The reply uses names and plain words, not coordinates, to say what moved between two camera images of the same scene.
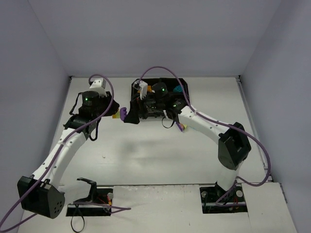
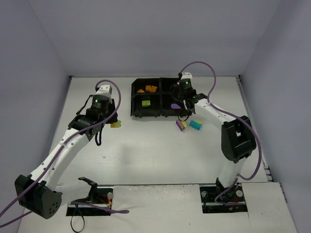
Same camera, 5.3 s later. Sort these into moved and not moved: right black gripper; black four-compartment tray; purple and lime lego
Moved: right black gripper
Not moved: purple and lime lego; black four-compartment tray
